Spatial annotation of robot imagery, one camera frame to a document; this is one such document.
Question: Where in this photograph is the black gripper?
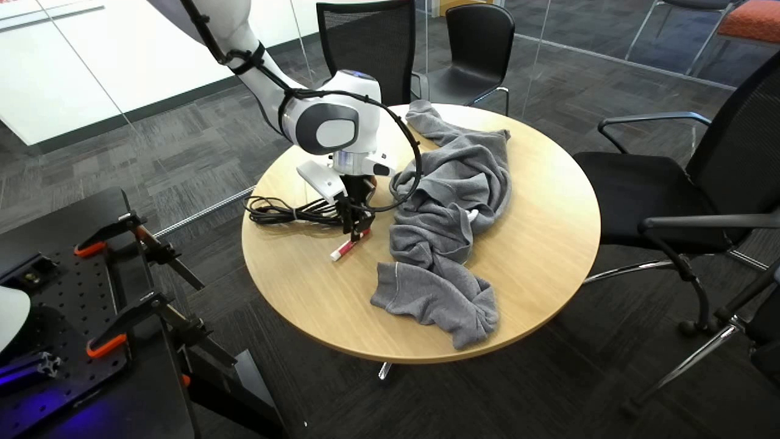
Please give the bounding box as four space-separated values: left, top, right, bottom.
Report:
334 172 381 241

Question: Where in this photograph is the orange marker with white cap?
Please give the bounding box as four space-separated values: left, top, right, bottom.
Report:
326 227 373 263

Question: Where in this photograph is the grey fleece sweater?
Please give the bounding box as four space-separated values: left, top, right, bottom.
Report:
370 100 515 354

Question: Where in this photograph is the black mesh office chair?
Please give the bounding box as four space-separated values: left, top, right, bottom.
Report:
413 1 519 117
625 257 780 416
314 0 419 111
571 49 780 339

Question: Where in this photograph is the round wooden table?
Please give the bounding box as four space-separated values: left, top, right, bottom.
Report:
239 101 604 385

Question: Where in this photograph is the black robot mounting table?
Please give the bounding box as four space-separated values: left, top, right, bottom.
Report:
0 188 287 439

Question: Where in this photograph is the small black connector box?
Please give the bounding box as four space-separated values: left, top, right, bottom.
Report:
0 250 58 288

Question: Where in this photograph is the orange upholstered bench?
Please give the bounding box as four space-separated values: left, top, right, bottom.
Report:
718 0 780 45

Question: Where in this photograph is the coiled black cable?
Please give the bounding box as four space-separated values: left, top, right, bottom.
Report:
244 193 345 229

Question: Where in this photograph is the black clamp with orange handle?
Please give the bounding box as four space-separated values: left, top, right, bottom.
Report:
84 289 241 367
72 209 207 291

